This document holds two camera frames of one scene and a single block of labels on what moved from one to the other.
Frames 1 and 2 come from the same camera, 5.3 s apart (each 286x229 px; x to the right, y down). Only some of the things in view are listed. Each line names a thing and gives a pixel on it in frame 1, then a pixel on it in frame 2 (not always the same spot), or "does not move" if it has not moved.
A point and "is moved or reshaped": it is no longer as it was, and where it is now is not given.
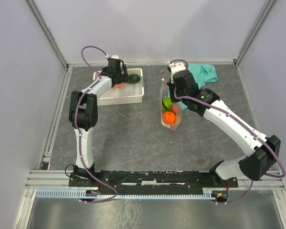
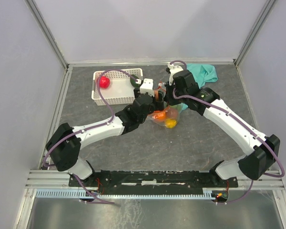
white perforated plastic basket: [128, 93] does not move
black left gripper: [124, 77] → [158, 104]
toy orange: [168, 117] → [159, 115]
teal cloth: [201, 73] does not move
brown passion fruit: [175, 108] → [171, 113]
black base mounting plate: [153, 181] does not move
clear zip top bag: [171, 113] is moved or reshaped
